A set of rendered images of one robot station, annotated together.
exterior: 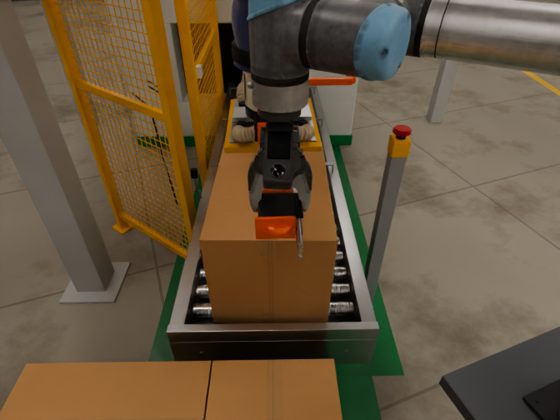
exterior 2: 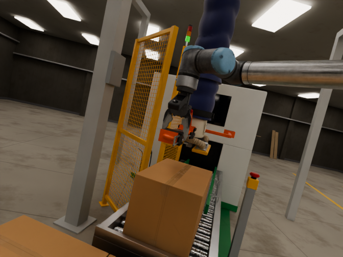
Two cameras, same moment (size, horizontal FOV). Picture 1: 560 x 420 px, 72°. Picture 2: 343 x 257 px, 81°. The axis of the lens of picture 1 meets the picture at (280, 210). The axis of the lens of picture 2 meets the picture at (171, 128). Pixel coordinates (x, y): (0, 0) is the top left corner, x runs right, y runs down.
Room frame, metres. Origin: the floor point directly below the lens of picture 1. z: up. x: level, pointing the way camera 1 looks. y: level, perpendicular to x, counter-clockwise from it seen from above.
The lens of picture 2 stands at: (-0.22, -0.21, 1.34)
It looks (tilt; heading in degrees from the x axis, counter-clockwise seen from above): 4 degrees down; 15
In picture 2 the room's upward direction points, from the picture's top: 13 degrees clockwise
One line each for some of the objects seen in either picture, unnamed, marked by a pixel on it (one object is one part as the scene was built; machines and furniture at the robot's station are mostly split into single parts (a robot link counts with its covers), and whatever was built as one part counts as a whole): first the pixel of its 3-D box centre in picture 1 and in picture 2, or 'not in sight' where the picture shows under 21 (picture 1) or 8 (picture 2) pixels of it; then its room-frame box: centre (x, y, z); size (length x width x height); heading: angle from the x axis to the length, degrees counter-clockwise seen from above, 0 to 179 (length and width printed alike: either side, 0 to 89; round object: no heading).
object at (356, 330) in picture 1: (272, 332); (151, 252); (0.77, 0.02, 0.58); 0.70 x 0.03 x 0.06; 91
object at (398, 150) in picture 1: (380, 234); (236, 241); (1.35, -0.47, 0.50); 0.07 x 0.07 x 1.00; 1
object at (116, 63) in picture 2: not in sight; (116, 70); (1.50, 0.95, 1.62); 0.20 x 0.05 x 0.30; 1
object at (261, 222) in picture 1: (274, 214); (170, 135); (0.57, 0.01, 1.24); 0.08 x 0.07 x 0.05; 2
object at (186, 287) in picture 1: (217, 168); (160, 184); (1.93, 0.37, 0.50); 2.31 x 0.05 x 0.19; 1
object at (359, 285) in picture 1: (328, 167); (217, 203); (1.94, -0.28, 0.50); 2.31 x 0.05 x 0.19; 1
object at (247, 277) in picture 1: (272, 226); (174, 199); (1.12, 0.03, 0.75); 0.60 x 0.40 x 0.40; 0
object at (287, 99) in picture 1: (277, 92); (186, 83); (0.60, 0.00, 1.47); 0.10 x 0.09 x 0.05; 91
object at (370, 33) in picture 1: (357, 38); (216, 62); (0.55, -0.11, 1.56); 0.12 x 0.12 x 0.09; 61
